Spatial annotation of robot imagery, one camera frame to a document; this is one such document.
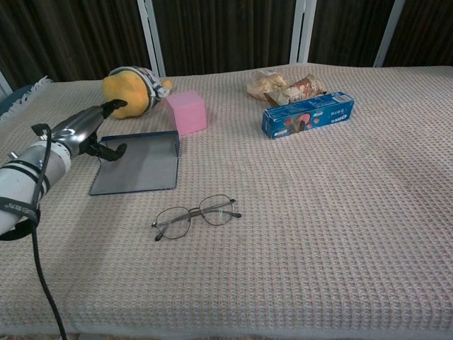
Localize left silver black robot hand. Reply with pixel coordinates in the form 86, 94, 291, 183
52, 98, 128, 163

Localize thin metal frame eyeglasses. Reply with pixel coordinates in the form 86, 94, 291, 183
151, 194, 242, 242

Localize blue Oreo cookie box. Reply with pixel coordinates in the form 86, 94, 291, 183
261, 91, 356, 141

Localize yellow plush toy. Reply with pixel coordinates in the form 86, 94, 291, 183
101, 66, 173, 120

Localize teal blue table pad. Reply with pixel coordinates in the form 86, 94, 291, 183
0, 84, 36, 120

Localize pink foam cube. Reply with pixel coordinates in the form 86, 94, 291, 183
166, 89, 207, 137

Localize clear bread snack bag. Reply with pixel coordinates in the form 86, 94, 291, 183
246, 69, 287, 100

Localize brown snack wrapper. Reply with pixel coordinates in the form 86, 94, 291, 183
263, 73, 328, 106

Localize beige waffle weave cloth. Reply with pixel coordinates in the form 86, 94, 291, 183
0, 63, 453, 337

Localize white metal frame post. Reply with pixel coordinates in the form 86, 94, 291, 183
0, 69, 13, 100
289, 0, 318, 65
137, 0, 166, 78
373, 0, 406, 68

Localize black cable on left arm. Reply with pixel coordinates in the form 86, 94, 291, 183
30, 123, 68, 340

